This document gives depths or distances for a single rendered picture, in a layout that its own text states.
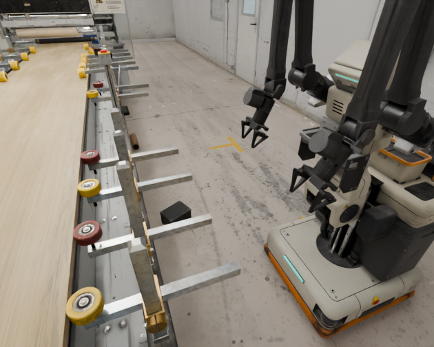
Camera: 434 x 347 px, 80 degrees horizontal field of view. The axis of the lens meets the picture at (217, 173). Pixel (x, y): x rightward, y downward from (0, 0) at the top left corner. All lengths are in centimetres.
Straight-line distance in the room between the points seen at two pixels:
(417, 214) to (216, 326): 113
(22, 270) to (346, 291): 137
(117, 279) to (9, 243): 37
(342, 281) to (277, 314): 41
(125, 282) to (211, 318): 72
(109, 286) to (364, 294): 120
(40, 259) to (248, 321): 115
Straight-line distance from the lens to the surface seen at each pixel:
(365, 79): 74
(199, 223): 98
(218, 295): 175
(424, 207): 134
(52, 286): 83
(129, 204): 80
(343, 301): 154
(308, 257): 163
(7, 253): 98
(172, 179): 113
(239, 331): 166
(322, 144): 71
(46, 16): 503
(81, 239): 90
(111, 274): 115
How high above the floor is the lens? 151
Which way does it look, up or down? 35 degrees down
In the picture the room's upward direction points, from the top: straight up
